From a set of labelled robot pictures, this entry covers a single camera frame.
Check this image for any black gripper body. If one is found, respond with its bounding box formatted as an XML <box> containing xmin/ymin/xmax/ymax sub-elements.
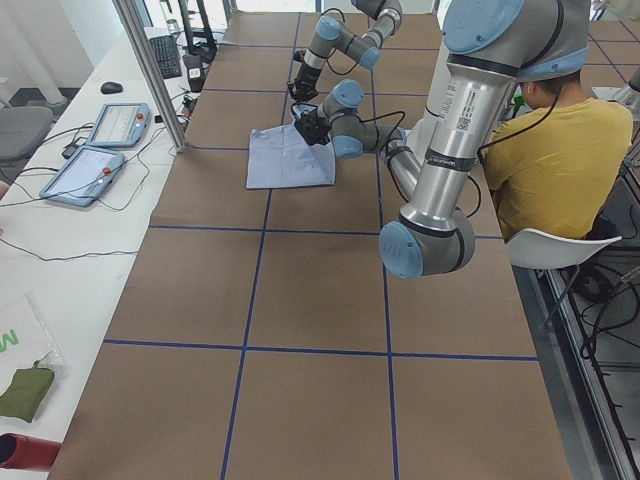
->
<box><xmin>290</xmin><ymin>63</ymin><xmax>321</xmax><ymax>100</ymax></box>
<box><xmin>294</xmin><ymin>111</ymin><xmax>330</xmax><ymax>146</ymax></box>

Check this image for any light blue striped shirt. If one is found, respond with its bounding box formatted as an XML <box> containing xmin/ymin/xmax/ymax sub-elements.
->
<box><xmin>246</xmin><ymin>104</ymin><xmax>336</xmax><ymax>189</ymax></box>

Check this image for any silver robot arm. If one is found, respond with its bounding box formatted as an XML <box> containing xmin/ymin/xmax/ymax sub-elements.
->
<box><xmin>287</xmin><ymin>0</ymin><xmax>403</xmax><ymax>102</ymax></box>
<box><xmin>295</xmin><ymin>1</ymin><xmax>589</xmax><ymax>278</ymax></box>

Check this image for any black keyboard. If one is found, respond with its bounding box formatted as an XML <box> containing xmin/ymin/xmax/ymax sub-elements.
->
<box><xmin>148</xmin><ymin>35</ymin><xmax>182</xmax><ymax>79</ymax></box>

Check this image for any upper teach pendant tablet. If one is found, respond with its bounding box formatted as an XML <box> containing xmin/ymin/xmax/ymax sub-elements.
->
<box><xmin>86</xmin><ymin>103</ymin><xmax>150</xmax><ymax>149</ymax></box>

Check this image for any teach pendant tablet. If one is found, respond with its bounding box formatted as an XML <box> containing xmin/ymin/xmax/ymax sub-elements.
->
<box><xmin>39</xmin><ymin>146</ymin><xmax>125</xmax><ymax>208</ymax></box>
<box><xmin>86</xmin><ymin>103</ymin><xmax>150</xmax><ymax>149</ymax></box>

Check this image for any black computer mouse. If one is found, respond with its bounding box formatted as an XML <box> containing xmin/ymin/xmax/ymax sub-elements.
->
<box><xmin>100</xmin><ymin>81</ymin><xmax>124</xmax><ymax>95</ymax></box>

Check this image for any lower teach pendant tablet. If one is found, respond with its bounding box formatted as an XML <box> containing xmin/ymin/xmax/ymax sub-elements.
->
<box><xmin>39</xmin><ymin>146</ymin><xmax>125</xmax><ymax>208</ymax></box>

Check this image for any person in yellow shirt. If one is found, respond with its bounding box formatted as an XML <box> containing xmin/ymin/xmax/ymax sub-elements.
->
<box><xmin>484</xmin><ymin>72</ymin><xmax>633</xmax><ymax>240</ymax></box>

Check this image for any white chair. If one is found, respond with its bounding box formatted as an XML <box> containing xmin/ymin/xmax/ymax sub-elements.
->
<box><xmin>504</xmin><ymin>227</ymin><xmax>624</xmax><ymax>329</ymax></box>

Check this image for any green cloth pouch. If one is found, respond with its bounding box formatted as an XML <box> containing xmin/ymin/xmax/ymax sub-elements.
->
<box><xmin>1</xmin><ymin>366</ymin><xmax>55</xmax><ymax>423</ymax></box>

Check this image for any red cylinder object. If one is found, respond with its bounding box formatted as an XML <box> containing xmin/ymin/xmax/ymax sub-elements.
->
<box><xmin>1</xmin><ymin>433</ymin><xmax>61</xmax><ymax>472</ymax></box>

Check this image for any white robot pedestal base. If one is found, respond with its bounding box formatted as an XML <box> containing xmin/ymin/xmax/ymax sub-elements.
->
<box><xmin>407</xmin><ymin>53</ymin><xmax>451</xmax><ymax>159</ymax></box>

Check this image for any aluminium frame post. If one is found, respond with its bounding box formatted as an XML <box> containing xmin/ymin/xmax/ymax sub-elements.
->
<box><xmin>112</xmin><ymin>0</ymin><xmax>188</xmax><ymax>153</ymax></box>

